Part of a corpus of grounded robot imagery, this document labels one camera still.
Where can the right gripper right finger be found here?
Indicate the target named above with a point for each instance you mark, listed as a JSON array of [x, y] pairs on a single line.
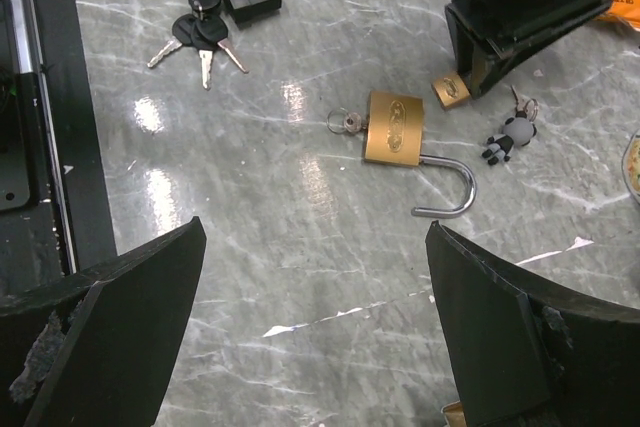
[[526, 351]]

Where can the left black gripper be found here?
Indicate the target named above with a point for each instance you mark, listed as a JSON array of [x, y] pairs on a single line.
[[490, 38]]

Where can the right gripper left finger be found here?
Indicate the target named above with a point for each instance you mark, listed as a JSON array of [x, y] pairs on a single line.
[[98, 348]]

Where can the small brass padlock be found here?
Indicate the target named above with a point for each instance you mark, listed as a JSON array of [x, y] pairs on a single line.
[[451, 91]]

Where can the large brass padlock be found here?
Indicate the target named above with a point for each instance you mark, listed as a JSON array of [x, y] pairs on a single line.
[[394, 137]]

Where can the orange Kettle chips bag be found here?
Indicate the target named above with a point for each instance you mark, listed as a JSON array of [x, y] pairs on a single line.
[[624, 12]]

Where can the panda keychain with keys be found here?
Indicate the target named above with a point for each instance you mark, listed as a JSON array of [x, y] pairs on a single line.
[[516, 132]]

